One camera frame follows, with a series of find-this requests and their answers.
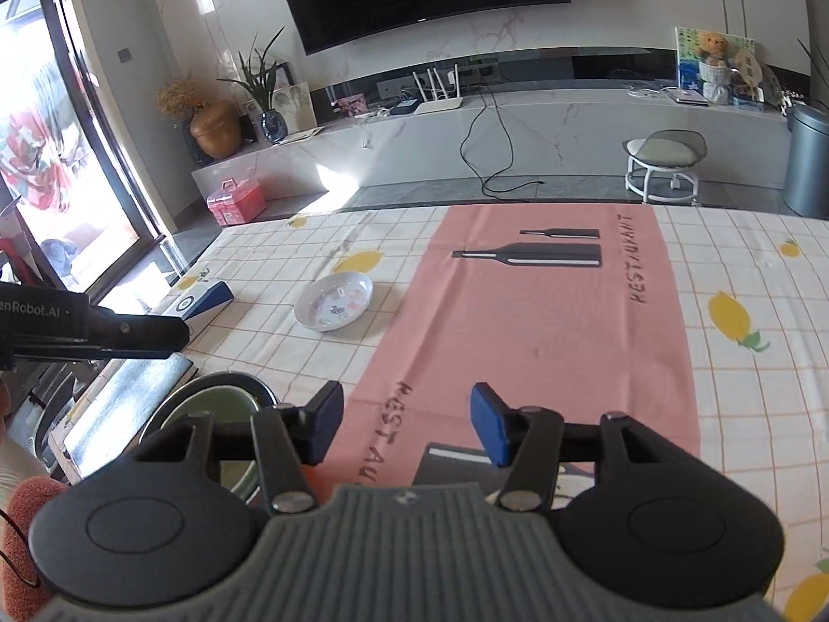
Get potted plant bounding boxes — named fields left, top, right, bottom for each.
left=796, top=32, right=829, bottom=105

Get marble tv cabinet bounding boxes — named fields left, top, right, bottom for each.
left=191, top=45, right=829, bottom=208

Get glass sliding door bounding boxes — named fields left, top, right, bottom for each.
left=0, top=0, right=169, bottom=312

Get framed drawing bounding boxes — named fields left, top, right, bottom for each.
left=272, top=81, right=318, bottom=134

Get dried yellow flowers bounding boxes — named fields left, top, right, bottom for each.
left=154, top=74, right=211, bottom=121

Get small white sticker plate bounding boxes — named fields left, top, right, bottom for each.
left=294, top=271, right=375, bottom=333

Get coral knit clothing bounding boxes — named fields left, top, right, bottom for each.
left=0, top=476, right=66, bottom=622

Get grey tray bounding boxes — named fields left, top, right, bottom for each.
left=39, top=353, right=198, bottom=487

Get brown round vase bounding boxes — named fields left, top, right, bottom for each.
left=189, top=100, right=242, bottom=160

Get round hand fan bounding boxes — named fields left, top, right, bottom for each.
left=728, top=45, right=765, bottom=88

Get white router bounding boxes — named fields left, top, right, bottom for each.
left=412, top=65, right=464, bottom=114

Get grey trash can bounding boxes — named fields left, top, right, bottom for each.
left=782, top=102, right=829, bottom=218

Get pink placemat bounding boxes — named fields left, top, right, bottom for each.
left=324, top=204, right=704, bottom=500

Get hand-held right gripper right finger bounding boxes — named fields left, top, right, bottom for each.
left=470, top=381, right=676, bottom=513

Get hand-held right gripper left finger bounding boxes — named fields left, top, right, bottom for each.
left=133, top=380, right=346, bottom=517

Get teddy bear bouquet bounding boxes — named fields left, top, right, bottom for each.
left=696, top=31, right=733, bottom=105

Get blue and white box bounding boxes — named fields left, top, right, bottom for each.
left=157, top=278, right=234, bottom=321

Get green leafy plant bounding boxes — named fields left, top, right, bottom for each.
left=217, top=27, right=286, bottom=114

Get white rolling stool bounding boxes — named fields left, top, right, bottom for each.
left=623, top=130, right=707, bottom=205

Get green ceramic bowl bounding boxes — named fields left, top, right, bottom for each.
left=159, top=385, right=261, bottom=500

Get pink storage box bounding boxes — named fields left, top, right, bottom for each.
left=206, top=178, right=268, bottom=228

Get blue picture board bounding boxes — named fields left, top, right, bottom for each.
left=675, top=26, right=755, bottom=95

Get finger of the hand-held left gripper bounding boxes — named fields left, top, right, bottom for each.
left=89, top=309, right=192, bottom=362

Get thin black wire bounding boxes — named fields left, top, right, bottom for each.
left=0, top=511, right=41, bottom=589

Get stainless steel bowl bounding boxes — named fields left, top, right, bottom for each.
left=139, top=371, right=279, bottom=506

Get black cable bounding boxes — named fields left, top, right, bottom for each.
left=460, top=87, right=546, bottom=196

